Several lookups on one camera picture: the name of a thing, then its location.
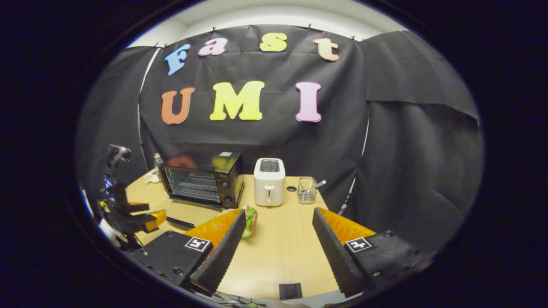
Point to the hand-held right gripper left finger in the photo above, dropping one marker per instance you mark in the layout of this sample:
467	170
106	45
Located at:
222	256

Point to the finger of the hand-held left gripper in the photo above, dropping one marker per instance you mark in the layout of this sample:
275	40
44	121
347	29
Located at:
139	208
143	221

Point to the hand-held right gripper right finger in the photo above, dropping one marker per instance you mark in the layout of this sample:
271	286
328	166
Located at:
336	256

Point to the sandwich with lettuce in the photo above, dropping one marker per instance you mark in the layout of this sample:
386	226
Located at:
251	218

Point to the black electric oven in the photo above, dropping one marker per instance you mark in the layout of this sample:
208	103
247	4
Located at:
231	171

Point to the white divided plate with beans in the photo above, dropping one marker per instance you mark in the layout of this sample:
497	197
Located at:
150	177

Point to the clear plastic water bottle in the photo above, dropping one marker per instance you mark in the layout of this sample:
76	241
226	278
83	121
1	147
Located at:
158	161

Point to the small black box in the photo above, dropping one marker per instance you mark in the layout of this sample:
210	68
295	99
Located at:
291	291

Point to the clear glass cup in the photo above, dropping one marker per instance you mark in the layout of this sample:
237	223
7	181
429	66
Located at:
306	193

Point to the white toaster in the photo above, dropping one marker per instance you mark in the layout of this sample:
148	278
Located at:
269	188

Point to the black backdrop cloth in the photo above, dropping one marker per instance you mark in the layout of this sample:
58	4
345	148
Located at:
265	141

